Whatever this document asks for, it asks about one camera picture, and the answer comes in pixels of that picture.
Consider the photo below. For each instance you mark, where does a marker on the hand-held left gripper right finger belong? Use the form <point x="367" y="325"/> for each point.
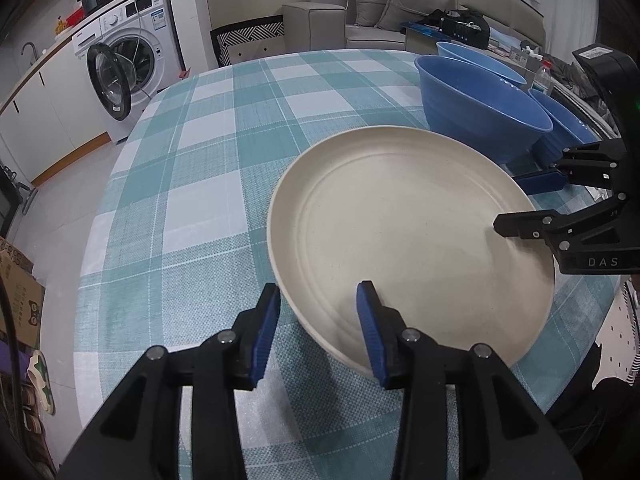
<point x="370" y="335"/>

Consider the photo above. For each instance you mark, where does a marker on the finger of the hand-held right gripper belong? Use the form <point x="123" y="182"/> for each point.
<point x="525" y="225"/>
<point x="540" y="181"/>

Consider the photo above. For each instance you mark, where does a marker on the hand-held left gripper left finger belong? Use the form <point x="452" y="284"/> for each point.
<point x="265" y="335"/>

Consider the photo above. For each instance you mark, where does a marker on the blue bowl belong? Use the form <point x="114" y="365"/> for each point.
<point x="565" y="125"/>
<point x="480" y="57"/>
<point x="465" y="110"/>

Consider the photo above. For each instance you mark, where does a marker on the cream plate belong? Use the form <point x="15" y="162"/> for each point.
<point x="400" y="230"/>

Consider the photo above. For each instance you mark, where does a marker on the clear water bottle red cap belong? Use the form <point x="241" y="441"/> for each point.
<point x="544" y="77"/>

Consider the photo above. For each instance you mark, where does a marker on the dark grey jacket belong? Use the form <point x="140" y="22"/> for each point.
<point x="570" y="72"/>

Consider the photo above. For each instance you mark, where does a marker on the black electronic box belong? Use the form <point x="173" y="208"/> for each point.
<point x="460" y="32"/>

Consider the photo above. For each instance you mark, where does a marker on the person's dark pants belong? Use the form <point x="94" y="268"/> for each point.
<point x="600" y="410"/>

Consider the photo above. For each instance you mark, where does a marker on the black bag on sofa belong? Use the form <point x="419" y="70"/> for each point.
<point x="470" y="17"/>

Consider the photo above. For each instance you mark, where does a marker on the teal checked tablecloth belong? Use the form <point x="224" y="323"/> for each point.
<point x="200" y="160"/>

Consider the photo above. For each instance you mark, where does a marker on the printed cardboard box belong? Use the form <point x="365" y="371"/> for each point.
<point x="20" y="300"/>

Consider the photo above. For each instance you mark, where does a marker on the grey sofa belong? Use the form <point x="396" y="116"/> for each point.
<point x="315" y="25"/>

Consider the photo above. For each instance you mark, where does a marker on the black white patterned chair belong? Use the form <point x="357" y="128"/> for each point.
<point x="250" y="35"/>

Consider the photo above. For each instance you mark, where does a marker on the white kitchen counter cabinets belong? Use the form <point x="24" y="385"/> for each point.
<point x="50" y="125"/>

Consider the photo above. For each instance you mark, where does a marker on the white washing machine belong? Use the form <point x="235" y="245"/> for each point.
<point x="150" y="35"/>

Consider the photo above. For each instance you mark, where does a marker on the red container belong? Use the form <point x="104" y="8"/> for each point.
<point x="75" y="16"/>

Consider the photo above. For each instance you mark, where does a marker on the metal faucet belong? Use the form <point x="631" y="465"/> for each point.
<point x="23" y="50"/>

